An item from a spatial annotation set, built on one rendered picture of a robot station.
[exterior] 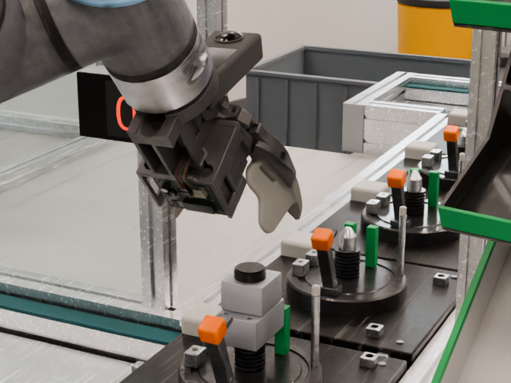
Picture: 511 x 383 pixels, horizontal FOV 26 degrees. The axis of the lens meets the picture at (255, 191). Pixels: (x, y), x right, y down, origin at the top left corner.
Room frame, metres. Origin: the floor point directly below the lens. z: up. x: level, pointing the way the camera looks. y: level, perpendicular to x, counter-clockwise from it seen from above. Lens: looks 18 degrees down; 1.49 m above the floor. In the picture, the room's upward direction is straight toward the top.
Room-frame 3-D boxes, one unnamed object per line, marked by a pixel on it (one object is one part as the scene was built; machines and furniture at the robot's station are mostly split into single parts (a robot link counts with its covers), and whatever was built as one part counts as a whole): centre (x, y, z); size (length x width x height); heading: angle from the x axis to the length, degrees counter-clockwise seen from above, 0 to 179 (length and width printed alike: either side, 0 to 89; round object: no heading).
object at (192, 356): (0.97, 0.06, 1.00); 0.02 x 0.01 x 0.02; 154
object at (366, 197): (1.41, -0.21, 1.01); 0.24 x 0.24 x 0.13; 64
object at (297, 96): (3.08, -0.33, 0.73); 0.62 x 0.42 x 0.23; 64
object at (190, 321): (1.09, 0.05, 0.97); 0.05 x 0.05 x 0.04; 64
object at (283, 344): (1.00, -0.03, 1.01); 0.01 x 0.01 x 0.05; 64
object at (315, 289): (0.97, -0.06, 1.03); 0.01 x 0.01 x 0.08
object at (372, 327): (1.08, -0.13, 0.98); 0.02 x 0.02 x 0.01; 64
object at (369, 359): (1.01, -0.12, 0.97); 0.02 x 0.02 x 0.01; 64
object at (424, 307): (1.19, -0.11, 1.01); 0.24 x 0.24 x 0.13; 64
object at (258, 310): (0.97, 0.00, 1.06); 0.08 x 0.04 x 0.07; 154
